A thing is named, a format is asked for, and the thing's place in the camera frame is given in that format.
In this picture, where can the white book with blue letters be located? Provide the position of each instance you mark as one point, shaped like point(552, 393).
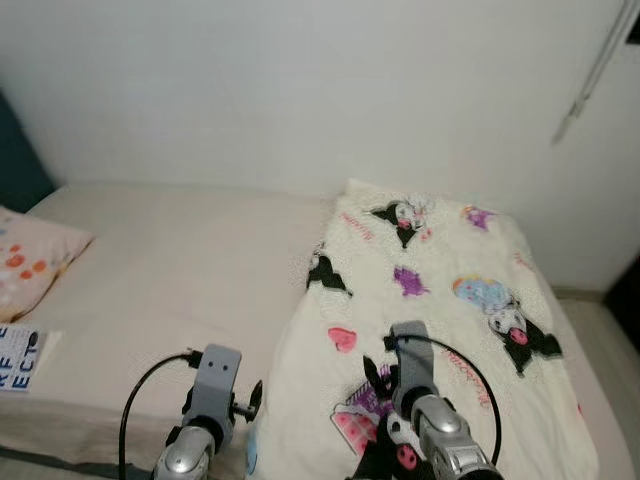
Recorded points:
point(20, 358)

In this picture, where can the pink pillow with dots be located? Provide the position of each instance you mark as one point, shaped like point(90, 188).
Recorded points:
point(35, 260)

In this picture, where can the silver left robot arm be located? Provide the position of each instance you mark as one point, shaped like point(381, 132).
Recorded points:
point(190, 455)

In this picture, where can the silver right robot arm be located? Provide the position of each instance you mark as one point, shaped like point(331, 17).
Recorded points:
point(455, 445)

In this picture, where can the cream cartoon print blanket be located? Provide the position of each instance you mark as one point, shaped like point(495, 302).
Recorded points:
point(440, 250)

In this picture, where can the bed mattress with beige sheet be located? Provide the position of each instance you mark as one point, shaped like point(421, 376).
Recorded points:
point(180, 260)

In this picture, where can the teal upholstered headboard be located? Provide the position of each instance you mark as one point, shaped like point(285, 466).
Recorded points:
point(20, 160)

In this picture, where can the white window blind wand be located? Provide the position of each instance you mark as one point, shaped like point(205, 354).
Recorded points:
point(590, 70)

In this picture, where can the dark window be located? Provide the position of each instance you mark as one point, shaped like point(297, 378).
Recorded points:
point(635, 28)

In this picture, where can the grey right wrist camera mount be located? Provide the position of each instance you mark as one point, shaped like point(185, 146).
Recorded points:
point(413, 365)

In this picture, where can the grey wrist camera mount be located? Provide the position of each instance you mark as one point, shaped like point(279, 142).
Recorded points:
point(213, 380)
point(413, 365)

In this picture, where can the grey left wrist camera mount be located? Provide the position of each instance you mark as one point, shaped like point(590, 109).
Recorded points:
point(213, 380)

